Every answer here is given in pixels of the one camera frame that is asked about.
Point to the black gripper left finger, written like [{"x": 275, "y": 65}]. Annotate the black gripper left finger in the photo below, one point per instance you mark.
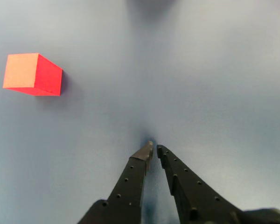
[{"x": 128, "y": 186}]

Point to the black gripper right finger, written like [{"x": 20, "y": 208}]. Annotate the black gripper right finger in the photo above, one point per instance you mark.
[{"x": 191, "y": 193}]

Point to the red cube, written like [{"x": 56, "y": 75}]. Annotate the red cube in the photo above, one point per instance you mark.
[{"x": 25, "y": 72}]

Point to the dark grey table mat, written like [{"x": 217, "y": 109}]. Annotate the dark grey table mat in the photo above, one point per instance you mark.
[{"x": 189, "y": 70}]

